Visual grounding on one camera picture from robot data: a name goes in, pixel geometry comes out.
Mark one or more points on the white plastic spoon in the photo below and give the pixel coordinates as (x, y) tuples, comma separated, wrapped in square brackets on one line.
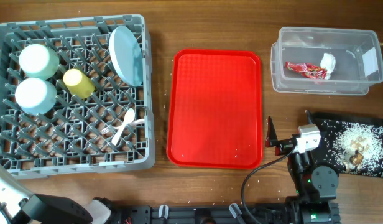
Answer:
[(128, 118)]

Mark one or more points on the white napkin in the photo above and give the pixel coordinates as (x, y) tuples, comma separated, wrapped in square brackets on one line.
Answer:
[(328, 62)]

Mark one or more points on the food scraps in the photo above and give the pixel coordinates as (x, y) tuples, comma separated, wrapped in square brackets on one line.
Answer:
[(359, 149)]

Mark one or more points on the red snack wrapper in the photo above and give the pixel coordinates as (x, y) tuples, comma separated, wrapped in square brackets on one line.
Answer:
[(307, 70)]

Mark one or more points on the light blue bowl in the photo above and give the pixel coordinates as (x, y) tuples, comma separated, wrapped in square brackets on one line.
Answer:
[(35, 96)]

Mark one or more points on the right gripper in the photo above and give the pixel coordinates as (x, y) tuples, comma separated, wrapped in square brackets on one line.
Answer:
[(283, 145)]

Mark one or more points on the clear plastic bin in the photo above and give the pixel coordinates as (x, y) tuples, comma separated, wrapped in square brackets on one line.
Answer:
[(357, 56)]

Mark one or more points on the white plastic fork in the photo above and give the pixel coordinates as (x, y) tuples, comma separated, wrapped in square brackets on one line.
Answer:
[(134, 123)]

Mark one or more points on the red plastic tray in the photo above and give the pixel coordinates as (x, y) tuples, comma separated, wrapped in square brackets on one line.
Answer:
[(215, 112)]

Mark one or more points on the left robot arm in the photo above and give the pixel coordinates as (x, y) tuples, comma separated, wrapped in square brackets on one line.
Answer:
[(20, 205)]

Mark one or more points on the yellow plastic cup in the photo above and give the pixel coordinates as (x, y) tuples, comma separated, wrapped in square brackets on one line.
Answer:
[(78, 83)]

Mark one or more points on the grey dishwasher rack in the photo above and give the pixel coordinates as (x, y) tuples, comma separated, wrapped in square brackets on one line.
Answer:
[(67, 139)]

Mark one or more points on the black tray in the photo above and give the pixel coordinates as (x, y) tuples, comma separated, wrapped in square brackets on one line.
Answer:
[(331, 149)]

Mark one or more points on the light blue plate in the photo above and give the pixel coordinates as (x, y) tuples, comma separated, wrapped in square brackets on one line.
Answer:
[(126, 56)]

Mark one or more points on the mint green bowl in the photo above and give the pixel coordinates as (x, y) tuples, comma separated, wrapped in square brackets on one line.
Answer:
[(38, 61)]

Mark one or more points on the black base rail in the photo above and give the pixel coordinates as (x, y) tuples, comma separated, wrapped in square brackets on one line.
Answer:
[(263, 212)]

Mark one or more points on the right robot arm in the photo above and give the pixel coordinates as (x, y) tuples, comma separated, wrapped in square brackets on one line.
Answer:
[(315, 183)]

